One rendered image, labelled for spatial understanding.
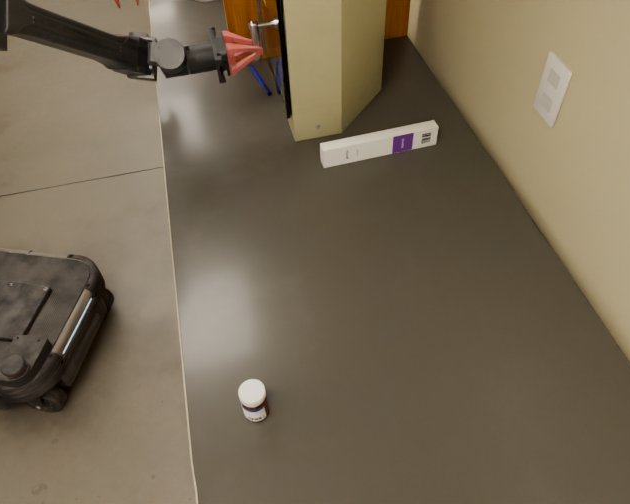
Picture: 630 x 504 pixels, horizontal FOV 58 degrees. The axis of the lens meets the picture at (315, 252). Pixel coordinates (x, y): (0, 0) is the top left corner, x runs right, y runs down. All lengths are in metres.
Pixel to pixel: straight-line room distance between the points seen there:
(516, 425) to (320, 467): 0.30
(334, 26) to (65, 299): 1.33
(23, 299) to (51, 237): 0.60
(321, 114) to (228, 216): 0.32
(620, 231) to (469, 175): 0.35
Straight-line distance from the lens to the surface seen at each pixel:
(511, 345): 0.99
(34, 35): 1.01
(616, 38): 0.99
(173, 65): 1.14
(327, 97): 1.26
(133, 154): 2.93
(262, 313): 0.99
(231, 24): 1.56
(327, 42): 1.20
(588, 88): 1.05
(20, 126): 3.38
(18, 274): 2.23
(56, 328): 2.02
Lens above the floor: 1.75
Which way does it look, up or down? 50 degrees down
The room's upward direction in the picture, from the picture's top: 3 degrees counter-clockwise
